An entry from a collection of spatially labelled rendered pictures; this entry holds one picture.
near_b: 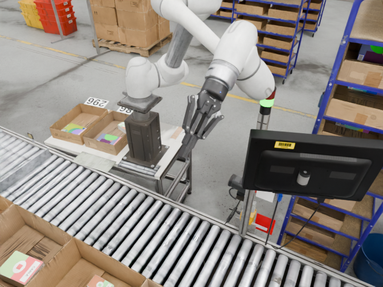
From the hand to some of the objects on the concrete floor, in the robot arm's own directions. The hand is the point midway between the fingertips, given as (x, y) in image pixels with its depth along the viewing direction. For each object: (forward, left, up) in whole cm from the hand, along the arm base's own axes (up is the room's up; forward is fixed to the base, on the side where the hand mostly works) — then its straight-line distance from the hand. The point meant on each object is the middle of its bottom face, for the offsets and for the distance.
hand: (186, 146), depth 85 cm
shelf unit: (-135, +62, -160) cm, 218 cm away
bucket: (-108, +107, -159) cm, 220 cm away
